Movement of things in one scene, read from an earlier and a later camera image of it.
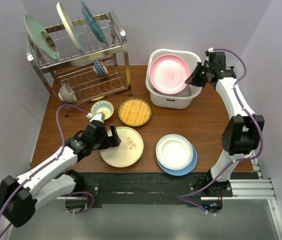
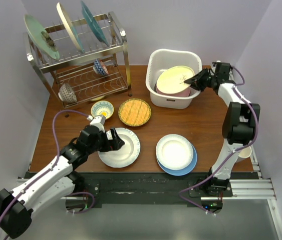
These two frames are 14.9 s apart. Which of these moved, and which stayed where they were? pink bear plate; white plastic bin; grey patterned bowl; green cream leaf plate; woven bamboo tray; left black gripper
Moved: green cream leaf plate; pink bear plate
Stayed: grey patterned bowl; white plastic bin; woven bamboo tray; left black gripper
